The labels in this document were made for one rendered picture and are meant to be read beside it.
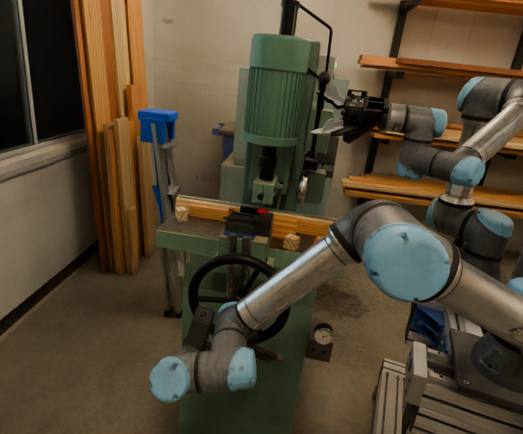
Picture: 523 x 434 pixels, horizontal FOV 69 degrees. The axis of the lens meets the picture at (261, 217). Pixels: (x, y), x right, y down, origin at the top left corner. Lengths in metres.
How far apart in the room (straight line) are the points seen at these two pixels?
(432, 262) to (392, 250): 0.06
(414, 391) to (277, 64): 0.92
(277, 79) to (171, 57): 2.68
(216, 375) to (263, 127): 0.71
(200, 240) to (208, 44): 2.66
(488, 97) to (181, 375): 1.16
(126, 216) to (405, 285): 2.20
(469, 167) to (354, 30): 2.68
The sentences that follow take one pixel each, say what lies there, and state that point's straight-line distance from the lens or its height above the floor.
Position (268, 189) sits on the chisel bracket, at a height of 1.05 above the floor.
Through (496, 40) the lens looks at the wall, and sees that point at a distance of 3.91.
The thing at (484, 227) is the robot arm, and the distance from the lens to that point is 1.42.
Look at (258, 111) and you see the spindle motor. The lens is 1.16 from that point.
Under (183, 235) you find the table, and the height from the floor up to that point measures 0.90.
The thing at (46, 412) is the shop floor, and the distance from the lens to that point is 1.98.
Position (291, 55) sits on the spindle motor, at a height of 1.46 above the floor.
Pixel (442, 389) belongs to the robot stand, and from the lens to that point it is 1.07.
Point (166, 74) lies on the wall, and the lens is 3.78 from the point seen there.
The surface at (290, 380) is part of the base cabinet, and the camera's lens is 1.46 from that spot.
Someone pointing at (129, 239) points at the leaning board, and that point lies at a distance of 2.72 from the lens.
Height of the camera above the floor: 1.41
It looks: 21 degrees down
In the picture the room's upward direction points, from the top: 6 degrees clockwise
